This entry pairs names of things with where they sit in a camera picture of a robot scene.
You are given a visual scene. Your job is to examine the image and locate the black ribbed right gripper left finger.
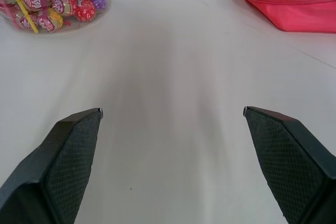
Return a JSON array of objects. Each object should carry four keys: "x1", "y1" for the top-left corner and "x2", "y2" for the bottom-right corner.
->
[{"x1": 0, "y1": 108, "x2": 104, "y2": 224}]

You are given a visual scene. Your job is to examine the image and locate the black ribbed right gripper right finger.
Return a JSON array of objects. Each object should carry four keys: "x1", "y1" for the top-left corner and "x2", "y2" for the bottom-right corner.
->
[{"x1": 243, "y1": 106, "x2": 336, "y2": 224}]

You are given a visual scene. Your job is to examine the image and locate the clear plastic lollipop tub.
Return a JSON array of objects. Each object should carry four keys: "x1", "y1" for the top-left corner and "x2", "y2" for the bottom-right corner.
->
[{"x1": 0, "y1": 0, "x2": 111, "y2": 35}]

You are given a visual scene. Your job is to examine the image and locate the yellow-orange candy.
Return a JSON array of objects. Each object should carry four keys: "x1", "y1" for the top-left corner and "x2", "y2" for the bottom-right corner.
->
[{"x1": 48, "y1": 8, "x2": 64, "y2": 26}]

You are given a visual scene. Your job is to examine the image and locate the yellow plastic stick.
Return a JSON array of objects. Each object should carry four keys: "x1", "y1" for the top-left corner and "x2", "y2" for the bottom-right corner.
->
[{"x1": 15, "y1": 0, "x2": 39, "y2": 34}]

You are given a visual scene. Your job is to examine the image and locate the pink fabric bag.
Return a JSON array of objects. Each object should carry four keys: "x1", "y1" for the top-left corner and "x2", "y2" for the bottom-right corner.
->
[{"x1": 230, "y1": 0, "x2": 336, "y2": 35}]

